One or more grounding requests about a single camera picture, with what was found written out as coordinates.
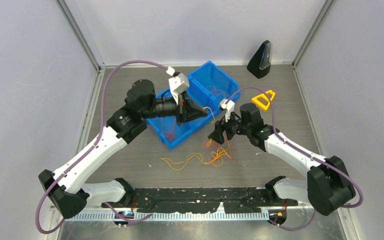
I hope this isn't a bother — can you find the yellow cable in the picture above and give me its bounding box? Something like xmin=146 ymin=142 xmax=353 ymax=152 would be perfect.
xmin=160 ymin=105 xmax=233 ymax=171

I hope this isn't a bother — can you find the yellow triangular plastic piece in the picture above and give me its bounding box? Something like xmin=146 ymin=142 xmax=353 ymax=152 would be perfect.
xmin=251 ymin=89 xmax=276 ymax=112

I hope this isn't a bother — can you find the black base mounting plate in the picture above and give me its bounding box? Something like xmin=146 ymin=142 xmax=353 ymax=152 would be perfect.
xmin=109 ymin=187 xmax=298 ymax=214

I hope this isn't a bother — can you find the blue three-compartment plastic bin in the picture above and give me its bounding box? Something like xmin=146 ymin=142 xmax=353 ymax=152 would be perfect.
xmin=146 ymin=61 xmax=239 ymax=150

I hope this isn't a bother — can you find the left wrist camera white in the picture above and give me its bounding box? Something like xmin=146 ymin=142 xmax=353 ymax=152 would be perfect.
xmin=168 ymin=71 xmax=190 ymax=105

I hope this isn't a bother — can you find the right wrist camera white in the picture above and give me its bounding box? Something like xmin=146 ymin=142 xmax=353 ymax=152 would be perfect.
xmin=219 ymin=98 xmax=235 ymax=123

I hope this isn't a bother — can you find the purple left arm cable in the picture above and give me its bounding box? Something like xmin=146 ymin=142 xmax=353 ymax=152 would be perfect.
xmin=34 ymin=60 xmax=176 ymax=235

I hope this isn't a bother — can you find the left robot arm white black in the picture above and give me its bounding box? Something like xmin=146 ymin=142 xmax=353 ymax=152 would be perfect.
xmin=38 ymin=79 xmax=208 ymax=219

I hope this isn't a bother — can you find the pink cable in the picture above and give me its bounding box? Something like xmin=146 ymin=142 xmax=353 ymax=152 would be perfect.
xmin=160 ymin=85 xmax=229 ymax=142

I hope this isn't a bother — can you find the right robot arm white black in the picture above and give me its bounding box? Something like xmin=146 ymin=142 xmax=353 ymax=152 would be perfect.
xmin=208 ymin=99 xmax=357 ymax=216

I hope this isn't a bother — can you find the black wedge-shaped stand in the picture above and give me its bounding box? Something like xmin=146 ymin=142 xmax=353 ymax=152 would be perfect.
xmin=246 ymin=40 xmax=272 ymax=79

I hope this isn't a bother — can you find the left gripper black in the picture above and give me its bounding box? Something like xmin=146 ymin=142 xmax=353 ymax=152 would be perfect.
xmin=141 ymin=89 xmax=208 ymax=126

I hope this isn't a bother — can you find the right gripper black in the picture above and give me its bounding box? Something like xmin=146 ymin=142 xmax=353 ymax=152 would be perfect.
xmin=208 ymin=109 xmax=251 ymax=145

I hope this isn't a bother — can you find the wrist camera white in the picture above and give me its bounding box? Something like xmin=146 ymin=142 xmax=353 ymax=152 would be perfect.
xmin=168 ymin=71 xmax=190 ymax=105
xmin=219 ymin=98 xmax=235 ymax=123

